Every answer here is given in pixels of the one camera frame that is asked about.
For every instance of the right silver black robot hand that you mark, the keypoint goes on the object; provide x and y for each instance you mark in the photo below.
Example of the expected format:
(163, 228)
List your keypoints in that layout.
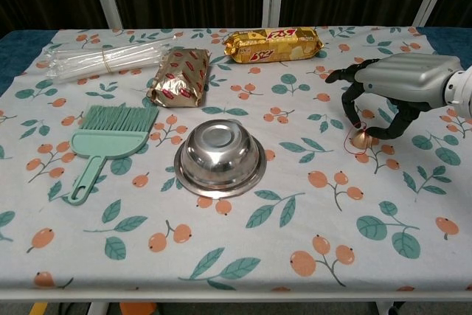
(405, 79)

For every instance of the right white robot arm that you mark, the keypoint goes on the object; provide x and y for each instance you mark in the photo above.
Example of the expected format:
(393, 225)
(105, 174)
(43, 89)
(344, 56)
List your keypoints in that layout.
(459, 90)

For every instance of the golden biscuit pack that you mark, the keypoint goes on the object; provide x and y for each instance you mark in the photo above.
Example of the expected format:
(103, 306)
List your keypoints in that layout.
(273, 45)

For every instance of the stainless steel bowl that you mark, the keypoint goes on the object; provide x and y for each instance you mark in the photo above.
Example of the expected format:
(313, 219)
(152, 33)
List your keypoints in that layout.
(220, 160)

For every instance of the floral printed tablecloth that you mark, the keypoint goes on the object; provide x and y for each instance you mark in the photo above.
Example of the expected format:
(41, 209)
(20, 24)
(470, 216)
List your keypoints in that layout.
(258, 226)

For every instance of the golden foil packet red prints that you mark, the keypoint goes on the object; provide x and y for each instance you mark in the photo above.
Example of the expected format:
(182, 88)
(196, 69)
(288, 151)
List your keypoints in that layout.
(180, 79)

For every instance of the bundle of clear straws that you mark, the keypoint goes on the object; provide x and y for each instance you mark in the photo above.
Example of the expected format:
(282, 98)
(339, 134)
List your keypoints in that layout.
(107, 58)

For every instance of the green plastic brush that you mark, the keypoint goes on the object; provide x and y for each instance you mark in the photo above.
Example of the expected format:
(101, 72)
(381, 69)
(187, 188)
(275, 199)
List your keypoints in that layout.
(110, 138)

